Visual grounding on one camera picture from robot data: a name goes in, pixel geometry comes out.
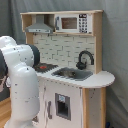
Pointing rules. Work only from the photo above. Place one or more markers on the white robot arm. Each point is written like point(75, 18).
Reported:
point(17, 66)

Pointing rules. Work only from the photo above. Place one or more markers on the wooden toy kitchen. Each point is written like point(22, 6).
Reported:
point(62, 49)

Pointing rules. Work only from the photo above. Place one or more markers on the grey toy sink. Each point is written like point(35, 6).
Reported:
point(72, 74)

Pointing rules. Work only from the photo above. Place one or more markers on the black toy faucet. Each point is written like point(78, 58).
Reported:
point(82, 64)

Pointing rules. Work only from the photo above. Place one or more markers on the black stovetop red burners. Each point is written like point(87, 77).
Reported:
point(44, 67)

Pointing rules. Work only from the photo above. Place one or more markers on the white cabinet door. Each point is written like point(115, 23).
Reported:
point(63, 106)

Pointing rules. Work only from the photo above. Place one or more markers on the white toy microwave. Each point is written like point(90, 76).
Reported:
point(73, 23)

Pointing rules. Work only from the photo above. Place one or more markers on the grey range hood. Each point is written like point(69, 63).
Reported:
point(41, 25)

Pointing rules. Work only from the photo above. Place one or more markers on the grey curtain backdrop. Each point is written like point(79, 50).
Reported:
point(114, 41)

